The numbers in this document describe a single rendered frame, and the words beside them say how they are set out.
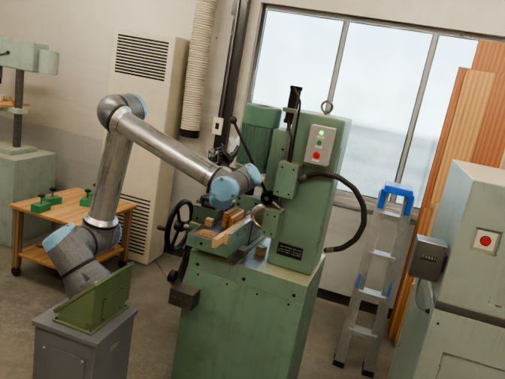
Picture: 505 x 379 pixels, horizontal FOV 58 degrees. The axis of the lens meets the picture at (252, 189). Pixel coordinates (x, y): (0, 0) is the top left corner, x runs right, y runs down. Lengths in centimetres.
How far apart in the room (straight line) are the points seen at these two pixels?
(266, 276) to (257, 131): 65
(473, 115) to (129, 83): 243
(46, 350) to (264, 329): 92
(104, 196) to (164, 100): 161
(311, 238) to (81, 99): 274
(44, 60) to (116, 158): 199
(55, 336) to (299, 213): 113
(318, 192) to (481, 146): 161
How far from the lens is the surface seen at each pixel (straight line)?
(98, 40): 415
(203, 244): 206
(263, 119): 207
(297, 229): 207
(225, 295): 217
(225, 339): 227
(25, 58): 389
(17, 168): 388
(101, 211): 204
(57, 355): 208
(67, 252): 197
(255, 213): 208
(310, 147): 192
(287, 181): 195
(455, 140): 330
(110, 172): 196
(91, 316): 193
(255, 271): 207
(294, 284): 204
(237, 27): 353
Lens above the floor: 164
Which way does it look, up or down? 14 degrees down
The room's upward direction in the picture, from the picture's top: 10 degrees clockwise
